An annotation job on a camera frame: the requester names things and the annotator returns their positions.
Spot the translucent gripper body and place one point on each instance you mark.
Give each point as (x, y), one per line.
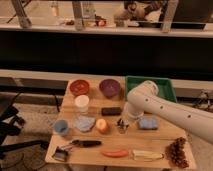
(129, 114)

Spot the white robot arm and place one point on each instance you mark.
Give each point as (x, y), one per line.
(144, 98)

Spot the metal cup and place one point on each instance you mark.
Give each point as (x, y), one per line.
(121, 131)

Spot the white plastic cup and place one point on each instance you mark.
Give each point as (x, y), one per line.
(82, 103)

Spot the blue plastic cup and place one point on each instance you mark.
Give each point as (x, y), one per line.
(61, 127)

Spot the blue sponge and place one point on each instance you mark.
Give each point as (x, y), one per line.
(148, 124)

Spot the black rectangular block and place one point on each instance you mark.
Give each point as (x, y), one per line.
(111, 111)

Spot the orange peach fruit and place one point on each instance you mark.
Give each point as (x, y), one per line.
(102, 126)

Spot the purple bowl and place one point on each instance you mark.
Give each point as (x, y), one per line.
(109, 87)

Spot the orange carrot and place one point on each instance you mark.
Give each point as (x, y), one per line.
(116, 153)

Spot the grey blue cloth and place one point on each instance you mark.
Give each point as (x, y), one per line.
(84, 123)

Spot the green plastic tray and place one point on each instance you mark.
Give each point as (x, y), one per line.
(165, 86)

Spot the red bowl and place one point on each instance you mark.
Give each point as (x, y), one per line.
(79, 87)

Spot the red grape bunch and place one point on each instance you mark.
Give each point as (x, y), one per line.
(175, 153)

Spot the person in background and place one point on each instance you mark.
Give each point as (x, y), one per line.
(143, 12)

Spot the black office chair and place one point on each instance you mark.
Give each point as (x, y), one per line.
(8, 118)

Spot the black handled peeler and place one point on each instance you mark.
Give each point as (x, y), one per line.
(82, 143)

